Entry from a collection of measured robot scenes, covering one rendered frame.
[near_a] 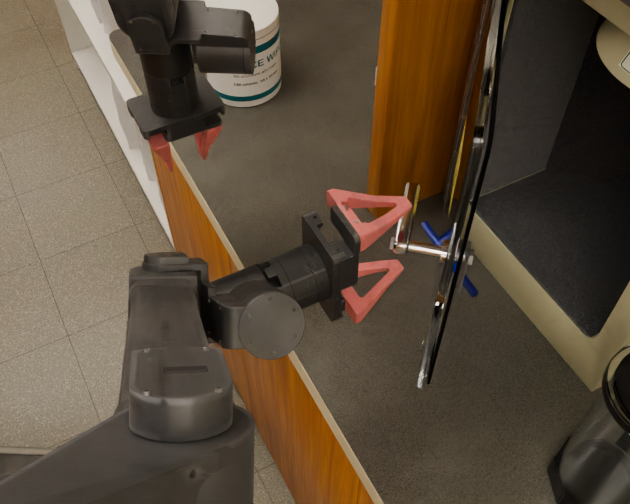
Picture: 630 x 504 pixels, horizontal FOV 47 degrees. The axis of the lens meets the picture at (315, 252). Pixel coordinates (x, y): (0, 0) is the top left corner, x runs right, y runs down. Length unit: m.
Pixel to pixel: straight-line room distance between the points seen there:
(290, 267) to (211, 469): 0.42
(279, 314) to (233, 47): 0.32
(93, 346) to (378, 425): 1.35
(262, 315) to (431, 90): 0.47
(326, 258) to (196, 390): 0.40
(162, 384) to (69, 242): 2.11
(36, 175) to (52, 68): 0.58
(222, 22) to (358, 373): 0.45
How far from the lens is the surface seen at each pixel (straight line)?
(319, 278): 0.67
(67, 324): 2.20
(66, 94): 2.91
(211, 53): 0.80
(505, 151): 0.99
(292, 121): 1.23
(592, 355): 0.93
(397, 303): 0.99
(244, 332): 0.59
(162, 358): 0.32
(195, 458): 0.26
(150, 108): 0.89
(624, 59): 0.76
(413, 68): 0.91
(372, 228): 0.65
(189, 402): 0.27
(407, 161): 1.02
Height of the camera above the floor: 1.75
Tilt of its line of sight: 52 degrees down
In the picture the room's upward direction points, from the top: straight up
